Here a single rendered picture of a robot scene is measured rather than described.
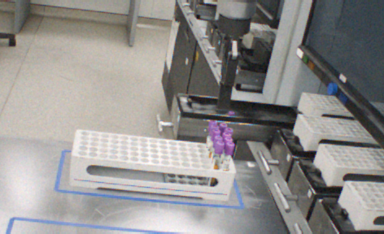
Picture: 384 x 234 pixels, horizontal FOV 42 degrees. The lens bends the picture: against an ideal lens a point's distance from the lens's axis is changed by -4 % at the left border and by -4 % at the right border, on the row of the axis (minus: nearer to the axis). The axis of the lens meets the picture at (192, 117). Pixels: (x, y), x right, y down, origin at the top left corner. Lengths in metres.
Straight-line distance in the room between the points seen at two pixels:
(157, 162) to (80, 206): 0.16
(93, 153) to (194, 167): 0.18
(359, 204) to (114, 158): 0.47
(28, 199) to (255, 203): 0.42
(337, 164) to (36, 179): 0.61
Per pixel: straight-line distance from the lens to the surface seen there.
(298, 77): 1.47
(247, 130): 1.33
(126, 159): 0.92
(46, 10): 4.89
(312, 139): 1.23
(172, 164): 0.92
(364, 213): 1.00
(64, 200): 0.90
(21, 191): 0.91
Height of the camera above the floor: 1.35
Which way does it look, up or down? 25 degrees down
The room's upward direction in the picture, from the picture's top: 12 degrees clockwise
